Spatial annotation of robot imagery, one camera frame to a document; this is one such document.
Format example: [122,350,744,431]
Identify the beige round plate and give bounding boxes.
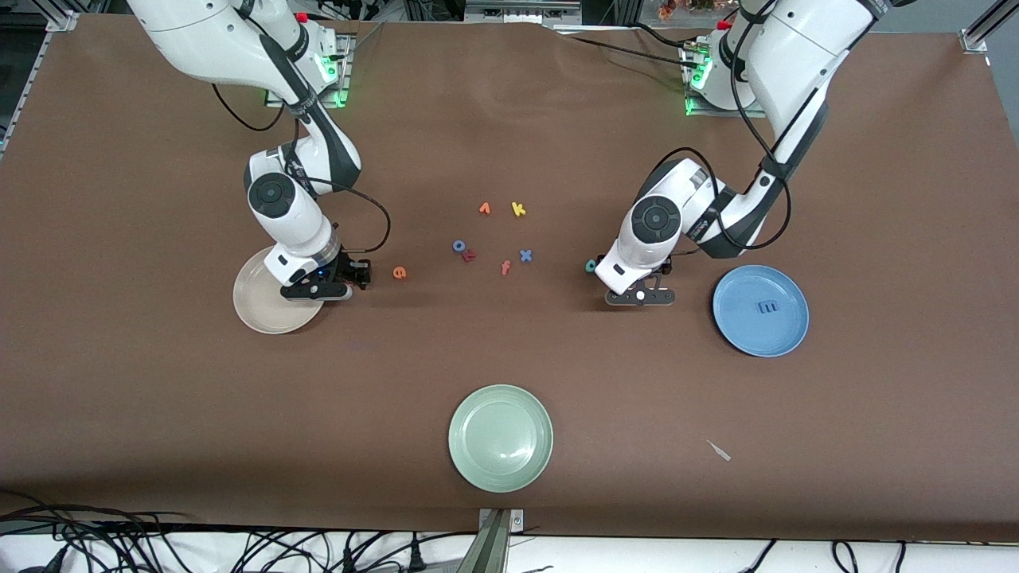
[233,245,327,335]

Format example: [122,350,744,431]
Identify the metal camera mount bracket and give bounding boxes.
[455,508,526,573]

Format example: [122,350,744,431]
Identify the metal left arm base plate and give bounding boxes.
[683,44,769,119]

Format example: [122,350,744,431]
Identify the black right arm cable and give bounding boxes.
[211,80,392,255]

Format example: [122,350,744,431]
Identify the pale green round plate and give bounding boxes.
[447,384,555,494]

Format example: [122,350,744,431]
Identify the black cable on table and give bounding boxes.
[557,24,701,68]

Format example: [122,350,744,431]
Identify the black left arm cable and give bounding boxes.
[637,40,793,257]

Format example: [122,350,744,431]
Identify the aluminium frame rail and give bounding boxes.
[959,0,1019,53]
[0,12,76,160]

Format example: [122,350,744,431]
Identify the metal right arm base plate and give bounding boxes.
[264,32,352,109]

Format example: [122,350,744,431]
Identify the brown paper table cover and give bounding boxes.
[0,14,1019,544]

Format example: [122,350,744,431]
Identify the grey metal box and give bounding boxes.
[466,0,582,25]

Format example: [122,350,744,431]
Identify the tangled black floor cables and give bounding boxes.
[0,487,200,573]

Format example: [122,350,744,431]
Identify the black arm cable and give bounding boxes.
[637,40,793,257]
[211,80,392,255]

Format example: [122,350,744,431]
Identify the blue round plate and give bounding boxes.
[712,264,810,358]

